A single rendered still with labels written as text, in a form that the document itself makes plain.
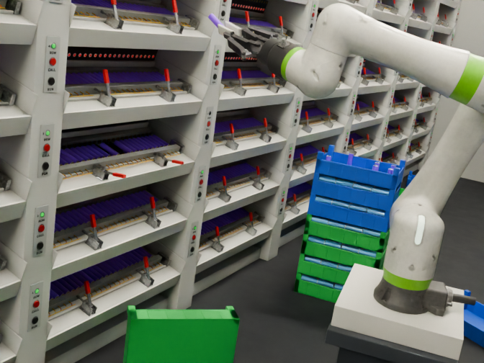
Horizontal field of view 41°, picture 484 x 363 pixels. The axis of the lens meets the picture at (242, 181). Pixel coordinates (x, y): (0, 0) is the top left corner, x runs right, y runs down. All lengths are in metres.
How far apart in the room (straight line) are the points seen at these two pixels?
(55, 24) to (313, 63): 0.60
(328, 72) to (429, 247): 0.50
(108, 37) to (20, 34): 0.27
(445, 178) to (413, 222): 0.20
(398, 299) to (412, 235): 0.17
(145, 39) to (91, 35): 0.21
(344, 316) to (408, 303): 0.17
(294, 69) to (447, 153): 0.47
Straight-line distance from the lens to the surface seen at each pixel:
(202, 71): 2.03
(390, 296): 1.73
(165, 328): 1.79
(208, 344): 1.84
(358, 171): 2.38
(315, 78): 1.60
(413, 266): 1.69
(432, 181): 1.81
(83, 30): 1.57
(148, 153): 1.93
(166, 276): 2.15
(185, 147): 2.08
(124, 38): 1.69
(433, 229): 1.67
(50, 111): 1.52
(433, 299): 1.76
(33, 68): 1.47
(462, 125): 1.79
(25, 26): 1.44
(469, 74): 1.60
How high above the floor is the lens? 1.01
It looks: 14 degrees down
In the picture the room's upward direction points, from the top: 8 degrees clockwise
